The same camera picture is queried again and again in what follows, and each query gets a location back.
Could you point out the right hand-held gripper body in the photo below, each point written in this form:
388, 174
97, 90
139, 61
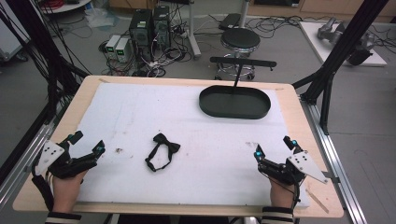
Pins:
303, 163

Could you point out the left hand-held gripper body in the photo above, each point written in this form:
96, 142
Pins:
49, 154

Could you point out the black oval tray with stand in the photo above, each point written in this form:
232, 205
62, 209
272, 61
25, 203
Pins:
234, 102

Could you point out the black bow tie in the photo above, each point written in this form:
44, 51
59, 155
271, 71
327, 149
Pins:
165, 146

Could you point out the person's right hand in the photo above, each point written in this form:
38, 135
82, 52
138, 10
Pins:
280, 193

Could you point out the person's left hand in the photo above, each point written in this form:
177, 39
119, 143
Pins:
67, 189

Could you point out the small wooden strip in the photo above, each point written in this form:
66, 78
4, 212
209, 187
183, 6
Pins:
317, 200

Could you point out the white foam mat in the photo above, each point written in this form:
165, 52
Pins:
202, 161

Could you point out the white power supply box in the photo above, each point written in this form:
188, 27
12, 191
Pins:
123, 49
112, 45

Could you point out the white floor board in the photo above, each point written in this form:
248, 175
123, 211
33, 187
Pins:
314, 43

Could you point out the black round stool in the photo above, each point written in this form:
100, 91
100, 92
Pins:
240, 39

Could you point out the clear plastic bag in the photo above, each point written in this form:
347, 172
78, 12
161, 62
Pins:
98, 17

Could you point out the black computer tower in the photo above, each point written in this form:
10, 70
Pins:
162, 26
141, 31

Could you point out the white round table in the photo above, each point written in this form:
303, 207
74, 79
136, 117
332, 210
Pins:
67, 6

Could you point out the flat black box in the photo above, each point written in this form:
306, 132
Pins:
229, 21

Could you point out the grey metal stand leg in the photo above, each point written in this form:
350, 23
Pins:
193, 34

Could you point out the aluminium rail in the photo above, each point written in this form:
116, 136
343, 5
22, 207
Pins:
21, 165
334, 155

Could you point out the black metal frame post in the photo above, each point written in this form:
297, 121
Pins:
40, 46
339, 53

